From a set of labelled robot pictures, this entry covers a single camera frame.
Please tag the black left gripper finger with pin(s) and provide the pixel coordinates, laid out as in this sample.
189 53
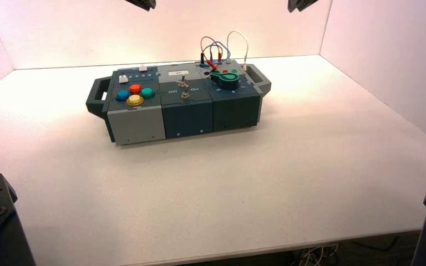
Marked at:
150 3
137 3

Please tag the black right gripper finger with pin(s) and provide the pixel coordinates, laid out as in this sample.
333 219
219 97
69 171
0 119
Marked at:
293 4
304 3

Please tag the white slider knob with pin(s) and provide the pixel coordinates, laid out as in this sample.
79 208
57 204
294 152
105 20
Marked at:
143 68

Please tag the white paper label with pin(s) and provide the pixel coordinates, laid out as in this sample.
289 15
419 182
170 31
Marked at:
178 73

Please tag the white square key button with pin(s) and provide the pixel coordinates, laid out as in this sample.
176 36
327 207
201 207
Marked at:
123 79

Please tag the red round push button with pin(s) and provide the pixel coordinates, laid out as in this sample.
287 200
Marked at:
135 89

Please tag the green round push button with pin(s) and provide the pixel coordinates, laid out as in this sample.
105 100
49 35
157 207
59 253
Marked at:
148 93

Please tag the blue round push button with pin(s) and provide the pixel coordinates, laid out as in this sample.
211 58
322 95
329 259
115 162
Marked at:
122 95

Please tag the yellow round push button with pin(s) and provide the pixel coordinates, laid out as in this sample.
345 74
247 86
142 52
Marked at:
135 100

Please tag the green rotary dial knob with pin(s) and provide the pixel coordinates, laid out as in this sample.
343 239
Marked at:
227 80

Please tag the grey and teal control box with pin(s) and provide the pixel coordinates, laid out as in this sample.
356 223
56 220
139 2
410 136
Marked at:
187 113

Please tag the metal toggle switch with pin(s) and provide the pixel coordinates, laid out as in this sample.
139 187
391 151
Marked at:
185 95
184 81

